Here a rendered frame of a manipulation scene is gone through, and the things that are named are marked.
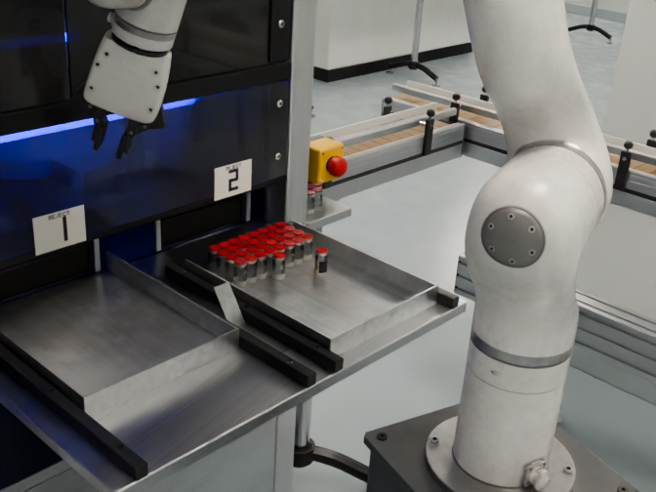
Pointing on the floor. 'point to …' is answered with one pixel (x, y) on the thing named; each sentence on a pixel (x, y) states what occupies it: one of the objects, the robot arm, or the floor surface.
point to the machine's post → (294, 187)
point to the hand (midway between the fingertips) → (111, 139)
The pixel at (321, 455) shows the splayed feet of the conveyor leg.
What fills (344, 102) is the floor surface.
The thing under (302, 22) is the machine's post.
